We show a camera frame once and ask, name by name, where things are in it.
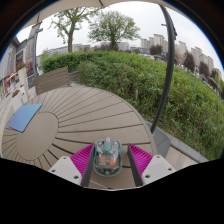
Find blue rectangular mouse pad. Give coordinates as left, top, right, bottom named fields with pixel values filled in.
left=7, top=103, right=44, bottom=134

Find distant apartment buildings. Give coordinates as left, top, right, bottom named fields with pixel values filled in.
left=139, top=33, right=216, bottom=75

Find grey sign pillar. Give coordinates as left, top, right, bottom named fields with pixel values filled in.
left=27, top=23, right=44, bottom=80

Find green hedge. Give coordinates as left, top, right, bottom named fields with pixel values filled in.
left=41, top=49, right=224, bottom=161

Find round leafy tree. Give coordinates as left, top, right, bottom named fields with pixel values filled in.
left=87, top=9, right=141, bottom=52

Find thin-crowned tree with bare trunk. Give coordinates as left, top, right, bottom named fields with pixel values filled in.
left=49, top=7, right=101, bottom=55

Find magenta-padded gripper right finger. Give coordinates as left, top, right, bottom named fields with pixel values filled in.
left=126, top=143, right=177, bottom=188

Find dark curved umbrella pole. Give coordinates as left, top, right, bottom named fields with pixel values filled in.
left=149, top=4, right=178, bottom=135

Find grey umbrella base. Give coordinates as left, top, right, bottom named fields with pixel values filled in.
left=145, top=121, right=172, bottom=160

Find grey storefront building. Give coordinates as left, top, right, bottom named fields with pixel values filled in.
left=0, top=36, right=36, bottom=101

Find brown slatted patio chair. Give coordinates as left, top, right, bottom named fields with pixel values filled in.
left=32, top=66, right=81, bottom=96

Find tall white planter with flowers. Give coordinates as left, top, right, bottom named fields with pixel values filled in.
left=15, top=62, right=30, bottom=89

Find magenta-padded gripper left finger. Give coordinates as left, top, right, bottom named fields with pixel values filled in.
left=48, top=143, right=97, bottom=188

